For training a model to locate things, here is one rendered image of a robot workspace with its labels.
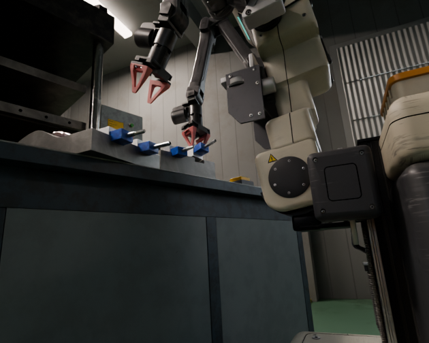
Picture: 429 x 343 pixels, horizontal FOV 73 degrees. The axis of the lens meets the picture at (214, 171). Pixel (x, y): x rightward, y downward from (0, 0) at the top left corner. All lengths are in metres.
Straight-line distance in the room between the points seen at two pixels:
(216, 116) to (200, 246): 3.12
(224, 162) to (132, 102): 1.94
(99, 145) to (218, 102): 3.39
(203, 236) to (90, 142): 0.50
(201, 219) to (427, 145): 0.69
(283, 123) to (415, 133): 0.31
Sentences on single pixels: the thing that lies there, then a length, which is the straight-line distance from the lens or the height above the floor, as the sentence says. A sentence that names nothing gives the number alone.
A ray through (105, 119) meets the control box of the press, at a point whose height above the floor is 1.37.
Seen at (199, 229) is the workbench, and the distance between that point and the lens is 1.01.
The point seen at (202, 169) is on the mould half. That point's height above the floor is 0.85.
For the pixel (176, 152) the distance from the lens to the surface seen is 0.99.
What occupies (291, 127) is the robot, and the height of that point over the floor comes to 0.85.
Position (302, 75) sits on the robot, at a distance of 0.87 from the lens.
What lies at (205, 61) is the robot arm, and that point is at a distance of 1.36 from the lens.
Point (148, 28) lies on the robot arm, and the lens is 0.97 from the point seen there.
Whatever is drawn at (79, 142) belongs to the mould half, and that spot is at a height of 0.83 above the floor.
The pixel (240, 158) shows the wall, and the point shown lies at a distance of 3.67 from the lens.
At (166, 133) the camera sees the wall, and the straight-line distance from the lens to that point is 4.31.
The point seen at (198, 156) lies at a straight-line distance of 1.10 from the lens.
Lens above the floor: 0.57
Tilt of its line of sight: 14 degrees up
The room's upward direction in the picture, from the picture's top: 3 degrees counter-clockwise
